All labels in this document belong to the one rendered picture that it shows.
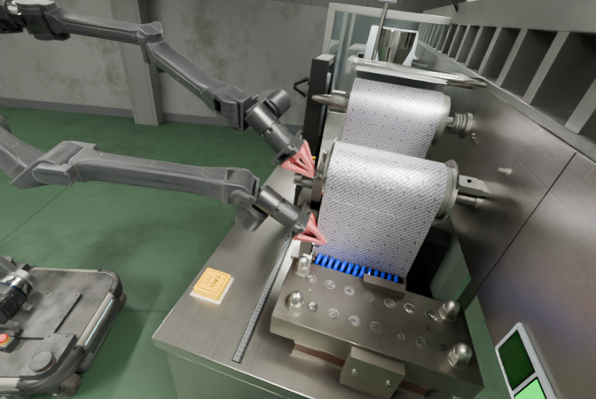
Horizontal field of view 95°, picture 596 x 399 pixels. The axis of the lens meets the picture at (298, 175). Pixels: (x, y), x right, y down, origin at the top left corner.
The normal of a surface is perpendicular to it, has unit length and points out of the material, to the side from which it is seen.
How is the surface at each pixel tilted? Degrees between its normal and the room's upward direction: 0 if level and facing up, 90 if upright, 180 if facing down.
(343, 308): 0
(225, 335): 0
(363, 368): 90
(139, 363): 0
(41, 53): 90
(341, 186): 90
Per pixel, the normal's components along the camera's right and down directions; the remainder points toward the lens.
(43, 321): 0.11, -0.85
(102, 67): 0.04, 0.52
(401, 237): -0.26, 0.48
